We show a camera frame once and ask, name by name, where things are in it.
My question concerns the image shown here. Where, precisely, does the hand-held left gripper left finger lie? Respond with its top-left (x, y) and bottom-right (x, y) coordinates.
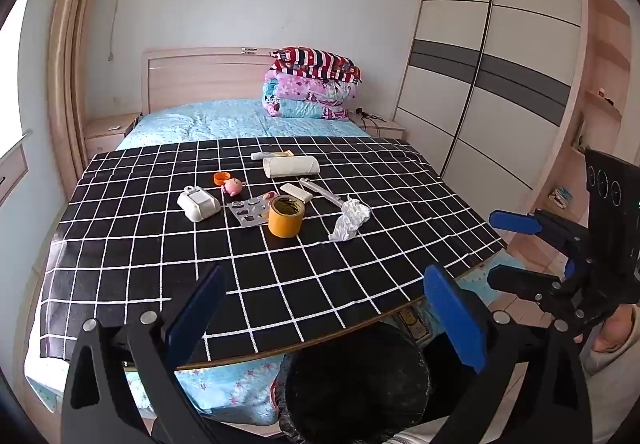
top-left (60, 263), bottom-right (231, 444)

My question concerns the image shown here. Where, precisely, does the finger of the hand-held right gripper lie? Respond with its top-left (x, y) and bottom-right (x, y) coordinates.
top-left (486, 264), bottom-right (588, 325)
top-left (489, 208), bottom-right (591, 270)

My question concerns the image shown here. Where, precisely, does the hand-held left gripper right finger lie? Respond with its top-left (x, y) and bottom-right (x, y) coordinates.
top-left (422, 263), bottom-right (596, 444)

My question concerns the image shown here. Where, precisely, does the white plastic box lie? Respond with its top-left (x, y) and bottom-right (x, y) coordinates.
top-left (177, 185), bottom-right (221, 224)

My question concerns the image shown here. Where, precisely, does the silver pill blister pack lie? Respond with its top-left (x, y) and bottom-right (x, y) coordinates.
top-left (227, 196), bottom-right (272, 228)

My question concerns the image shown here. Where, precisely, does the yellow tape roll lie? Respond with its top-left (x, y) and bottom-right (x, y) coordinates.
top-left (268, 196), bottom-right (306, 239)

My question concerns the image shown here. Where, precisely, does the black trash bin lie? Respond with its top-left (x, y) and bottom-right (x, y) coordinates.
top-left (275, 321), bottom-right (433, 444)

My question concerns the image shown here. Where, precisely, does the white tissue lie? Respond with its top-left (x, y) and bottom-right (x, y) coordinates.
top-left (328, 196), bottom-right (373, 243)

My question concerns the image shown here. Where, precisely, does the white rectangular block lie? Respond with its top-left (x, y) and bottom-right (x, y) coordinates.
top-left (279, 182), bottom-right (314, 205)

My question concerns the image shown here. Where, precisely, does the cardboard paper roll core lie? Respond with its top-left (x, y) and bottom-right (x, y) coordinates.
top-left (263, 155), bottom-right (320, 180)

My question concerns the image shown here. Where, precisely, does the clear plastic syringe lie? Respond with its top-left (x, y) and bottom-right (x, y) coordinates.
top-left (298, 177), bottom-right (347, 211)

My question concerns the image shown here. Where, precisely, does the person's right forearm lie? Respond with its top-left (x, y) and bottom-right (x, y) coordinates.
top-left (580, 334), bottom-right (640, 430)

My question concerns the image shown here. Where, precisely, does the person's right hand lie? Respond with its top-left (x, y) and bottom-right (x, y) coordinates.
top-left (592, 304), bottom-right (640, 353)

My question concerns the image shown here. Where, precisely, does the stack of books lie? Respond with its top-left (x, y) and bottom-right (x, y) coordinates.
top-left (547, 186), bottom-right (575, 210)

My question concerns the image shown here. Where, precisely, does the black white-grid tablecloth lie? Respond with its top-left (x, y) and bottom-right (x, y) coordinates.
top-left (37, 136), bottom-right (508, 372)

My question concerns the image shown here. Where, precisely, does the wooden corner shelf unit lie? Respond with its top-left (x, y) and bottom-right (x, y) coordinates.
top-left (530, 0), bottom-right (633, 225)

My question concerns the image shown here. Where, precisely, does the white grey sliding wardrobe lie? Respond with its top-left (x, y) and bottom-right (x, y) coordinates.
top-left (392, 0), bottom-right (588, 195)

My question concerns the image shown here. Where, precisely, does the bed with blue sheet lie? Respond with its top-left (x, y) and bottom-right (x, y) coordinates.
top-left (25, 98), bottom-right (501, 427)

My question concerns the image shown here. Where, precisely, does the wooden nightstand with remote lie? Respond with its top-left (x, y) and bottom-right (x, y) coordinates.
top-left (83, 112), bottom-right (144, 167)

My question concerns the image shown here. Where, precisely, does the light blue folded quilt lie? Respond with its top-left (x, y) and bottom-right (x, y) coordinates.
top-left (272, 99), bottom-right (351, 121)

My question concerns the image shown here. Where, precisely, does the wooden windowsill drawer cabinet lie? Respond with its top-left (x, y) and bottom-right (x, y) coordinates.
top-left (0, 139), bottom-right (30, 207)

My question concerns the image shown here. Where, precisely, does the light wooden headboard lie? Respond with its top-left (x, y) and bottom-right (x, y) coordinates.
top-left (141, 46), bottom-right (281, 115)

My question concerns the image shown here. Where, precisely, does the striped folded quilt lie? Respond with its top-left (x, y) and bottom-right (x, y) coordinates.
top-left (270, 46), bottom-right (362, 80)

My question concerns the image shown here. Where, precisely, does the beige curtain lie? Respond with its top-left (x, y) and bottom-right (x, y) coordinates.
top-left (50, 0), bottom-right (113, 185)

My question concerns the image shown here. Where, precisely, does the window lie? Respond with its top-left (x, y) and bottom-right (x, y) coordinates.
top-left (0, 0), bottom-right (38, 160)

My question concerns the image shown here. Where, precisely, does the wooden nightstand with cable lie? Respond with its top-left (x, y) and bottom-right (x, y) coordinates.
top-left (347, 111), bottom-right (407, 141)

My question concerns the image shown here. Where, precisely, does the black charger cable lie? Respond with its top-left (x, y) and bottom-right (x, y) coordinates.
top-left (354, 108), bottom-right (388, 135)

